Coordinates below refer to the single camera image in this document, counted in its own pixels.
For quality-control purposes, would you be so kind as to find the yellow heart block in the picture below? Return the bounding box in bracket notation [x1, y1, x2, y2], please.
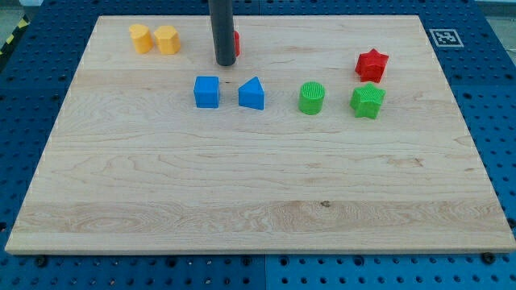
[129, 23, 154, 54]

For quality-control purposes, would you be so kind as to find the red block behind rod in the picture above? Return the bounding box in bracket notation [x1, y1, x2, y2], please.
[234, 31, 241, 57]

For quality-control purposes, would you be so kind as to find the white fiducial marker tag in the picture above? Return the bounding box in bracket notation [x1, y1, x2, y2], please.
[429, 28, 464, 48]

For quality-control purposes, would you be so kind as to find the yellow hexagon block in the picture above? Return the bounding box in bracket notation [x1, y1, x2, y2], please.
[154, 26, 181, 55]

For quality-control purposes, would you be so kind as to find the green cylinder block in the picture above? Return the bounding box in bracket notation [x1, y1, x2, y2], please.
[298, 81, 326, 115]

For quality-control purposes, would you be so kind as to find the dark grey cylindrical pointer rod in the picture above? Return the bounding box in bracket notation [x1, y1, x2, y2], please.
[208, 0, 236, 66]

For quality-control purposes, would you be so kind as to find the green star block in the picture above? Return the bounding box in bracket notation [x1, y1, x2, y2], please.
[350, 83, 386, 119]

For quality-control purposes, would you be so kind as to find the black bolt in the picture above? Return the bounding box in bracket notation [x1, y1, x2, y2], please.
[35, 256, 48, 267]
[481, 252, 497, 265]

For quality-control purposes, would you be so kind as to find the light wooden board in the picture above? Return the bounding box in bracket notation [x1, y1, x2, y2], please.
[6, 15, 515, 255]

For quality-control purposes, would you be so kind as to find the blue cube block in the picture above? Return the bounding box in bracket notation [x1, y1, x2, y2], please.
[193, 76, 220, 108]

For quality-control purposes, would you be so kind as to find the blue triangle block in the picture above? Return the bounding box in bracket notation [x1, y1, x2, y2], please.
[238, 77, 265, 110]

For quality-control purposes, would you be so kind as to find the red star block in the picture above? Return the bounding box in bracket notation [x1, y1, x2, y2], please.
[355, 48, 389, 83]

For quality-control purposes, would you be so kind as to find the black bolt front left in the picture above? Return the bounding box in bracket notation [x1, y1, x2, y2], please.
[35, 256, 48, 267]

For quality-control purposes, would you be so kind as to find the black bolt front right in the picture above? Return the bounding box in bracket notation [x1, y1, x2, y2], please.
[481, 252, 497, 265]

